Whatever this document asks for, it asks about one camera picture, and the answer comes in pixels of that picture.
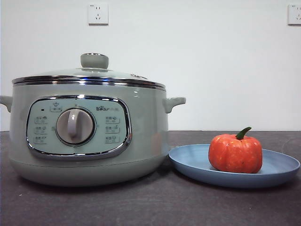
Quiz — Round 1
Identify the glass lid with green knob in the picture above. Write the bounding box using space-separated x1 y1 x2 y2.
11 53 166 89

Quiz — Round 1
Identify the small orange pumpkin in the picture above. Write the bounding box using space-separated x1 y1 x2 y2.
208 126 263 174

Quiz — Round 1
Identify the pale green electric steamer pot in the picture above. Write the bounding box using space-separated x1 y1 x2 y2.
0 82 187 188

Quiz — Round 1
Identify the blue round plate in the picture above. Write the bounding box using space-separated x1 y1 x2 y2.
168 144 301 189

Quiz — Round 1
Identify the grey control dial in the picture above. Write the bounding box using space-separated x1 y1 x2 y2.
55 108 96 145

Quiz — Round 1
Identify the white wall socket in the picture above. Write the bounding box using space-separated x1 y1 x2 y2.
287 4 301 26
88 3 110 26

